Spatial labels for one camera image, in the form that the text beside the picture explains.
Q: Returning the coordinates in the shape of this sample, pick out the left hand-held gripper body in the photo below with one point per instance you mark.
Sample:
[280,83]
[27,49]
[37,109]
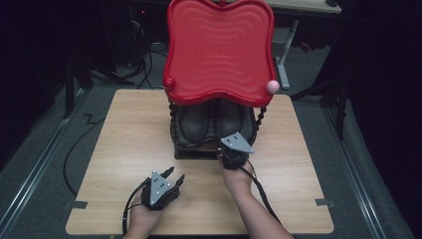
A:
[157,189]

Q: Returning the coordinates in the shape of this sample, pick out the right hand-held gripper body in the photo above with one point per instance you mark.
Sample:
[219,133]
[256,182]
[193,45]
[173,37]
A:
[236,146]

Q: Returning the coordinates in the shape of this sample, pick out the pair of dark shoes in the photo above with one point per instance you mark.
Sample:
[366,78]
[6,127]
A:
[194,122]

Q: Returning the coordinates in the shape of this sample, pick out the red and black shoe rack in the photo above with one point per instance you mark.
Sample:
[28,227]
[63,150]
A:
[219,49]

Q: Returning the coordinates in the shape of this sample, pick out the person's left hand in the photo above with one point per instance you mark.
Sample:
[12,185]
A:
[144,219]

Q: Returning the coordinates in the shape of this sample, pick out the person's right hand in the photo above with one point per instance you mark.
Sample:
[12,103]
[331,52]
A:
[239,182]

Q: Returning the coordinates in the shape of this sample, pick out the grey tape piece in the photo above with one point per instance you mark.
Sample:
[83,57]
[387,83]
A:
[325,202]
[79,204]

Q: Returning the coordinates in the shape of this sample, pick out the background desk with metal leg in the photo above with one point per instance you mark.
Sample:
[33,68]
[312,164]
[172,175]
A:
[285,49]

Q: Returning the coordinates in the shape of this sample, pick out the black metal stand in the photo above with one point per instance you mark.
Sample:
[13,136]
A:
[69,86]
[340,109]

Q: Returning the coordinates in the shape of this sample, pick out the metal floor rail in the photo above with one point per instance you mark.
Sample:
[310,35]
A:
[355,172]
[36,166]

